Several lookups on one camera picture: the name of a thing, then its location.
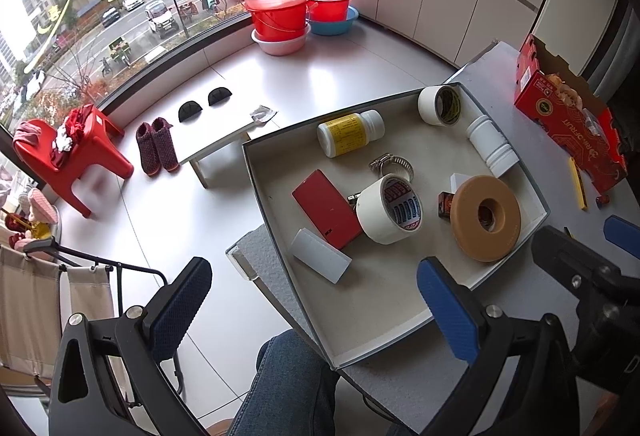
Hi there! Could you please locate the white plastic jar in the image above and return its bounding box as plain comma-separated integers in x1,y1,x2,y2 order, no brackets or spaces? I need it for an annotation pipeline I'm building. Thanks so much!
466,115,520,178

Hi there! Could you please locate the brown ring disc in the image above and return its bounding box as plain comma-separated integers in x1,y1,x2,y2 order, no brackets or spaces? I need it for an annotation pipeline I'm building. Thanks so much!
450,175,522,263

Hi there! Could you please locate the white bottle yellow label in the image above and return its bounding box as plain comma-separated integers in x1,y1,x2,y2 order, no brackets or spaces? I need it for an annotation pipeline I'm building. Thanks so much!
316,109,386,158

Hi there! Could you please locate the red smartphone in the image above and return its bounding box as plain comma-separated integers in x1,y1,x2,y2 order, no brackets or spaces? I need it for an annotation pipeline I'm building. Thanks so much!
291,169,365,251

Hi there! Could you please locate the red cardboard box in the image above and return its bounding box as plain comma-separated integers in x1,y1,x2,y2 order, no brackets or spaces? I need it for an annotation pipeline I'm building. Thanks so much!
514,34,628,194

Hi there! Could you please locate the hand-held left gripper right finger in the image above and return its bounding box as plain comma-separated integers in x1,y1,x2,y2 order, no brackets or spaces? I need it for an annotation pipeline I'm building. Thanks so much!
416,256,593,436

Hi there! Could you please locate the pink grey cloth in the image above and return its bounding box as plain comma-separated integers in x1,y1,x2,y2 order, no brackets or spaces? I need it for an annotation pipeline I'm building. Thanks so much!
12,121,48,148

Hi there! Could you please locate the pink plush slipper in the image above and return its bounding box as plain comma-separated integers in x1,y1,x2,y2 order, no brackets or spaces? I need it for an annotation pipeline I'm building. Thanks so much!
20,186,60,226

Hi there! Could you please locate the shallow grey tray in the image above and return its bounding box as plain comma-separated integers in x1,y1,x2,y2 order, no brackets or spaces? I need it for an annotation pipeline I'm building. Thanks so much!
242,81,549,371

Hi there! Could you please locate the beige tape roll yellow core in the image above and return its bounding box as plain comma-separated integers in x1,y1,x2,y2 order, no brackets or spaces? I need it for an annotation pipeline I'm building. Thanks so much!
417,85,462,127

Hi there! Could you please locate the small white rectangular box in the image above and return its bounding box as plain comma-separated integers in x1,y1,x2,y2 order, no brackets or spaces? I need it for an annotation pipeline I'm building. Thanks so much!
291,227,353,284

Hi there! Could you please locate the white plastic basin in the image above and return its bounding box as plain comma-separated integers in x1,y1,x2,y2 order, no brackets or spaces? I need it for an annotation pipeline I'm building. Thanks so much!
251,21,312,56

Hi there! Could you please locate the red plastic basin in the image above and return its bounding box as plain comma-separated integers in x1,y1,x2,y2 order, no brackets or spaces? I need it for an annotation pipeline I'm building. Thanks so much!
306,0,353,23

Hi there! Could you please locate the person's leg in jeans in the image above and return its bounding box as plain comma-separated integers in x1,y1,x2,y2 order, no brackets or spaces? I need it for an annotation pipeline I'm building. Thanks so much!
227,328,343,436

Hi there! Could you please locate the low white table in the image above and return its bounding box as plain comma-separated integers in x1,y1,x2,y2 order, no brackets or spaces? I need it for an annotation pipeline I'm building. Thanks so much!
176,113,281,189

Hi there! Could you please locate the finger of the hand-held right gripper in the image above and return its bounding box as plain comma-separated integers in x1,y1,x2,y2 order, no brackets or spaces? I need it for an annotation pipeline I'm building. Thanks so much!
531,225,626,317
602,215,640,262

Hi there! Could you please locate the black semicircular pad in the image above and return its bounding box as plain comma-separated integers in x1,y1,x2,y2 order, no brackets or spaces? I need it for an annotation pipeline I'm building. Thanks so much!
178,100,205,123
207,85,234,107

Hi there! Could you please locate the red plastic bucket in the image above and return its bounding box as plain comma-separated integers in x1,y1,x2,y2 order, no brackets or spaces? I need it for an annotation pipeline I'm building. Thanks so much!
247,0,308,42

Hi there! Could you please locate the white tape roll striped label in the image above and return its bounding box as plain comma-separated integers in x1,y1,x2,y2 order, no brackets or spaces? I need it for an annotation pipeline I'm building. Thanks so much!
356,173,424,245

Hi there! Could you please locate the yellow utility knife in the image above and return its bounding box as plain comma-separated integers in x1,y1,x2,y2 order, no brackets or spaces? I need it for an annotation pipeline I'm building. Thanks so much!
568,156,587,212

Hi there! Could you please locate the maroon knitted slipper boot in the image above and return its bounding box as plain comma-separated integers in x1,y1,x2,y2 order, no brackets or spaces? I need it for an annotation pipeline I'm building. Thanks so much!
151,116,181,173
136,121,162,176

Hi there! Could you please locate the blue plastic basin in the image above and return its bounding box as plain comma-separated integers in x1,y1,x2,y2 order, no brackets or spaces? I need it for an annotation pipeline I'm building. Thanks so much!
307,5,360,36

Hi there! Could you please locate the red white cloth bundle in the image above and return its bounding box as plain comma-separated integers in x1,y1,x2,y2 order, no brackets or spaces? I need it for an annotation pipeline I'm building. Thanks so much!
54,106,98,167

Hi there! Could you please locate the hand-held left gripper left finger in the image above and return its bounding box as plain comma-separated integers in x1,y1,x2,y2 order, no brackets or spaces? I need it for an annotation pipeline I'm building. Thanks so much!
47,257,213,436

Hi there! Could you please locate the red plastic stool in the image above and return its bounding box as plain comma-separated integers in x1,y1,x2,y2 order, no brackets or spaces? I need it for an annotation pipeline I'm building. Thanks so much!
12,104,136,218

